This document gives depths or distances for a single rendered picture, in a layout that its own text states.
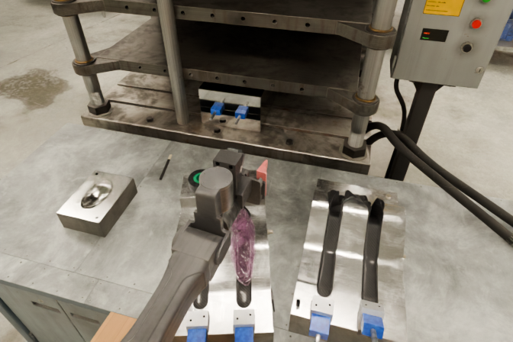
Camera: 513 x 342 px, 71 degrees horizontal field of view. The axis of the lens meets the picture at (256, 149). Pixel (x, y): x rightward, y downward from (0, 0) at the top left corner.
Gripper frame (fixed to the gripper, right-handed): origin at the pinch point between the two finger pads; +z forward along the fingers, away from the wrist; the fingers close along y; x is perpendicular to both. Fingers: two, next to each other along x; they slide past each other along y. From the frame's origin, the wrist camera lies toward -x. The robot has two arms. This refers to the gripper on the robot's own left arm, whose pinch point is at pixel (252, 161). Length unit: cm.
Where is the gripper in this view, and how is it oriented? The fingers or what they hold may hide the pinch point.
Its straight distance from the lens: 79.6
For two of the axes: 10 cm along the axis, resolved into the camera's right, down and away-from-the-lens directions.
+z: 3.4, -5.7, 7.5
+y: -9.4, -2.2, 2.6
